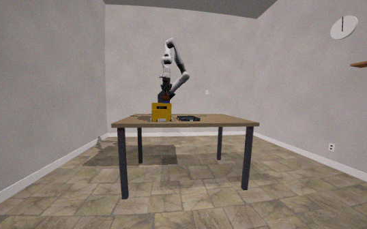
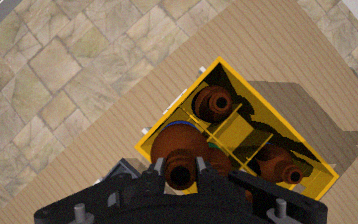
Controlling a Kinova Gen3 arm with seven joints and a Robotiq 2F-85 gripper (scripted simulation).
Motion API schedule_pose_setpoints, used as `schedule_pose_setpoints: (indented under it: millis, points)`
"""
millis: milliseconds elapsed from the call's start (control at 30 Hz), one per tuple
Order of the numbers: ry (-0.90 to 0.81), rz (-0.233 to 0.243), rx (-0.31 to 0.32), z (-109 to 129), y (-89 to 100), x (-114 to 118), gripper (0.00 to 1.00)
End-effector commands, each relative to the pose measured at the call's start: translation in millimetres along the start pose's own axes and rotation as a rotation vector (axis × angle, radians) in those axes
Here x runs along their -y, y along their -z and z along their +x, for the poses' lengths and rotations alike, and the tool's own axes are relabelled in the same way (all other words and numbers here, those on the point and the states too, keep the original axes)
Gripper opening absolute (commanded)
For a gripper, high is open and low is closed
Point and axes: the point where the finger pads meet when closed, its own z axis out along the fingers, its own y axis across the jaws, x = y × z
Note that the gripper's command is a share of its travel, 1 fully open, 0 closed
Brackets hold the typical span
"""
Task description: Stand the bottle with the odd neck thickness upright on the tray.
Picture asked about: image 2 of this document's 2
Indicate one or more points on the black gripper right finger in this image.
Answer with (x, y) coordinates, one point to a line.
(271, 202)

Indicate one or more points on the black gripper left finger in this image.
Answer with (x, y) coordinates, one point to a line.
(91, 204)

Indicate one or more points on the grey square tray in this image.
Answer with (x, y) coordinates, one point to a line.
(122, 166)

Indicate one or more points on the yellow bottle crate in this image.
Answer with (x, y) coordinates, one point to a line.
(251, 124)

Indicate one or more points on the brown bottle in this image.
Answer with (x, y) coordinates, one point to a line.
(211, 105)
(249, 196)
(219, 160)
(180, 142)
(274, 164)

